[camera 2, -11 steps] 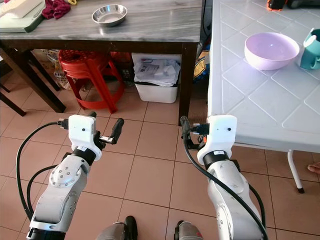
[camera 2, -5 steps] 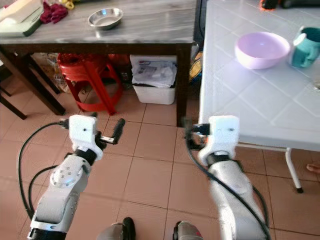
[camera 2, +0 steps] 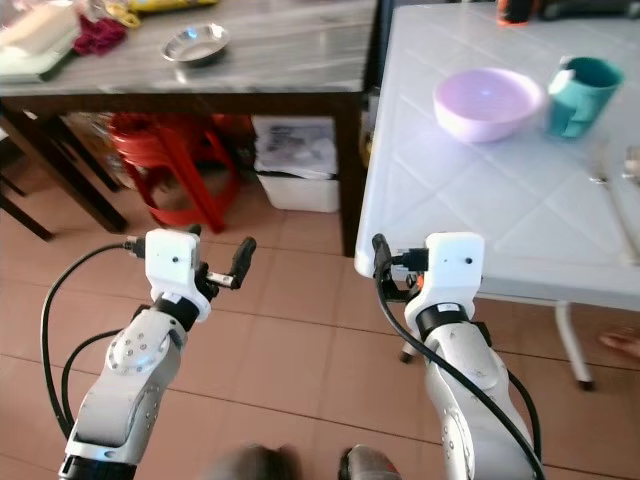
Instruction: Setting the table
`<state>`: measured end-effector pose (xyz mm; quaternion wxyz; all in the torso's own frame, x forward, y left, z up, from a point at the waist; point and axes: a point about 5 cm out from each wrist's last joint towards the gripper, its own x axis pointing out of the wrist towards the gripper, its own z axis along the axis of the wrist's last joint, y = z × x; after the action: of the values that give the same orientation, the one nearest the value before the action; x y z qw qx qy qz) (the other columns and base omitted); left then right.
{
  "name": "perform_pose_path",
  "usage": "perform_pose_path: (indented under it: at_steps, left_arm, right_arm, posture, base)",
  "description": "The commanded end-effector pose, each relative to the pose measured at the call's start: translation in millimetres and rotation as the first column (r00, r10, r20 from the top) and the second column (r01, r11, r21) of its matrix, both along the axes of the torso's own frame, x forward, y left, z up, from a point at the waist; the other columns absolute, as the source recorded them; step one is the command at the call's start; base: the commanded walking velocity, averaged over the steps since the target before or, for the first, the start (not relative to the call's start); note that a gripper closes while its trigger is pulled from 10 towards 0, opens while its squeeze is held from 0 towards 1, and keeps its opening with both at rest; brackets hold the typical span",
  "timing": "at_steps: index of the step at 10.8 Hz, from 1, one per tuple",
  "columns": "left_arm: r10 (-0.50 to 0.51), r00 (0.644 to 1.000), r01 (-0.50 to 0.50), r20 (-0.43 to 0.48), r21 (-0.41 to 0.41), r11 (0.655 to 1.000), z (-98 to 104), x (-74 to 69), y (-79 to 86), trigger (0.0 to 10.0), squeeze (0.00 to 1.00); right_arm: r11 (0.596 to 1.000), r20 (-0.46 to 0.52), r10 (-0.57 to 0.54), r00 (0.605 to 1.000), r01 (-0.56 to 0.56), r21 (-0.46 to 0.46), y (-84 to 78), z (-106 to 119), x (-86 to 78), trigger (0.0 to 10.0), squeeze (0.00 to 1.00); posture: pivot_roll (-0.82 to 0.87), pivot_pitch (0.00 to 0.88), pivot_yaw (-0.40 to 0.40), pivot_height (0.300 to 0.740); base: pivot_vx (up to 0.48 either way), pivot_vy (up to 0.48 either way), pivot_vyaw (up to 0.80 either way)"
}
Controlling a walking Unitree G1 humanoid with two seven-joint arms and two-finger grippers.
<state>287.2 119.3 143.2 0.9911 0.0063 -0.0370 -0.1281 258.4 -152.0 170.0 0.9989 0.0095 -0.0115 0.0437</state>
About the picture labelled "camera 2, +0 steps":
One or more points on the white plastic folding table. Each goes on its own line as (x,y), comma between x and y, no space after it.
(480,200)

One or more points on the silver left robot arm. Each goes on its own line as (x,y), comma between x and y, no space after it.
(125,380)

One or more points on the purple plastic bowl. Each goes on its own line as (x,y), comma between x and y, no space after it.
(488,108)

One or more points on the teal plastic mug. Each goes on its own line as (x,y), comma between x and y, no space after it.
(582,100)

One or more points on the dark red cloth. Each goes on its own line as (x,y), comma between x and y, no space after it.
(100,36)

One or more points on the orange and black object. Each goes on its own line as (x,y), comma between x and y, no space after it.
(515,8)

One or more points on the dark wooden marble-top table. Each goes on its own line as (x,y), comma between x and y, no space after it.
(280,60)

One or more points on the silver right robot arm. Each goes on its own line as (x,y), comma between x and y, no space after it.
(475,400)

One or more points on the small steel bowl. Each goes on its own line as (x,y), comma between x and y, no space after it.
(196,44)

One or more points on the white plastic bin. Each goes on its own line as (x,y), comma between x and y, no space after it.
(298,185)

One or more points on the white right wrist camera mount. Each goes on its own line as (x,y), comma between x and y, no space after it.
(452,270)

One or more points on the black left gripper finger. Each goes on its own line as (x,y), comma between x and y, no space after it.
(243,262)

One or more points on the dark wooden chair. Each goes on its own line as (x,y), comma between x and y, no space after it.
(25,215)

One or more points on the pale rectangular tray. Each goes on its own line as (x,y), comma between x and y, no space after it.
(32,60)

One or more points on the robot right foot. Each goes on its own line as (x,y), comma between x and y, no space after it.
(372,465)

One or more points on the metal spoon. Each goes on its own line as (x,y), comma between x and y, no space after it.
(618,210)

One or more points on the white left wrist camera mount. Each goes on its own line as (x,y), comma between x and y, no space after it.
(170,262)

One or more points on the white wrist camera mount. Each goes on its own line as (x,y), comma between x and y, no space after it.
(452,270)
(170,262)

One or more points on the red plastic stool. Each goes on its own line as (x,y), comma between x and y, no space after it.
(175,150)

